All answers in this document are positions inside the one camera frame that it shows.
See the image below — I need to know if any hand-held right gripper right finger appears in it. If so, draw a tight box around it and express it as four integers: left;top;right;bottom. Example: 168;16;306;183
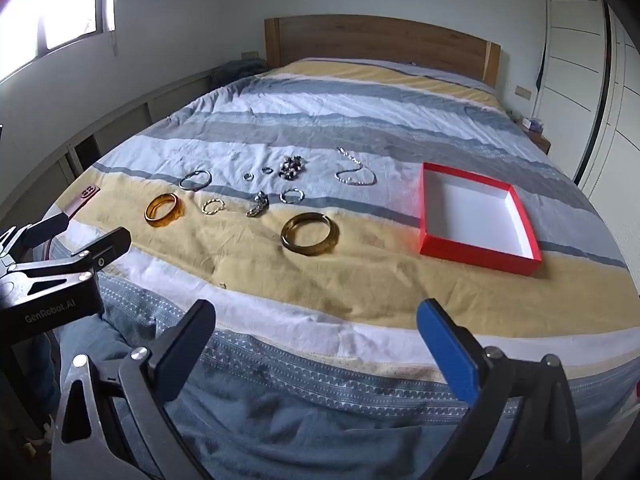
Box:
416;298;584;480

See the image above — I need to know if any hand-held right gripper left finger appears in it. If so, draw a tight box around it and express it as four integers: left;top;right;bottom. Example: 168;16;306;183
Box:
50;299;217;480

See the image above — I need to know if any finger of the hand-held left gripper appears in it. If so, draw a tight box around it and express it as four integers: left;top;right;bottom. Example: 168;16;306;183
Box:
0;209;74;267
10;226;133;287

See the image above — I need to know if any thin silver bangle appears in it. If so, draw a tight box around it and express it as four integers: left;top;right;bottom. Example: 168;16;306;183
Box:
179;169;213;191

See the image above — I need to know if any red cardboard box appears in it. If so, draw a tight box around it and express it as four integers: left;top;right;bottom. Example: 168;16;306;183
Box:
419;162;543;277

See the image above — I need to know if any beaded bracelet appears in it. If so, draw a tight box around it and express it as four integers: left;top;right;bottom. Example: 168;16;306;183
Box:
278;155;307;180

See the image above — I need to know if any pink smartphone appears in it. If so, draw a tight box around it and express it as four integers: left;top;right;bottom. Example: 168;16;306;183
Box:
64;185;101;217

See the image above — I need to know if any orange amber bangle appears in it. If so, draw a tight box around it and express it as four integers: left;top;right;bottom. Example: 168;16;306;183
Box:
144;193;185;228

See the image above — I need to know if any person's blue jeans leg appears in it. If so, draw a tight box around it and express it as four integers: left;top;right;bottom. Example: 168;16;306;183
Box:
50;304;173;463

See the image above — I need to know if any olive brown bangle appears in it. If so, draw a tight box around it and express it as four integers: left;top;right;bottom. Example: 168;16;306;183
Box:
280;212;340;258

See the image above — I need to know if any dark grey cloth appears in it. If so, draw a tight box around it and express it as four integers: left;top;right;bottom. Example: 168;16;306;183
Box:
209;59;271;89

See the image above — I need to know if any window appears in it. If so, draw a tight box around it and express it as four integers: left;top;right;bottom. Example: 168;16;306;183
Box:
0;0;144;86

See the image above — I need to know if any wooden nightstand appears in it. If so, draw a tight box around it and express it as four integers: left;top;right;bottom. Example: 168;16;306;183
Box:
522;127;553;156

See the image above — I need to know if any striped duvet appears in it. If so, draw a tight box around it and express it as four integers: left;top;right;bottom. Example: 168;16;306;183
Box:
50;56;640;480

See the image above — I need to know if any wooden headboard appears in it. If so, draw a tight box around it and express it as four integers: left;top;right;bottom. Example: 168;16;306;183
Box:
264;14;501;88

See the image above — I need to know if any white wardrobe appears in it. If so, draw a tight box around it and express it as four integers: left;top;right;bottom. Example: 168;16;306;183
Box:
531;0;640;211

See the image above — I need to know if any low white wall shelf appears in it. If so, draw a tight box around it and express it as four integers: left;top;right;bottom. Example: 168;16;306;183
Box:
0;67;217;223

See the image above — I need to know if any chunky silver chain bracelet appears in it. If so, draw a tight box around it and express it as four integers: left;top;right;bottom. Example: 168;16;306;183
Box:
246;191;271;219

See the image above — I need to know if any silver chain necklace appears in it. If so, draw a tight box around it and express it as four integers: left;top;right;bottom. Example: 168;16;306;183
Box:
334;146;377;188

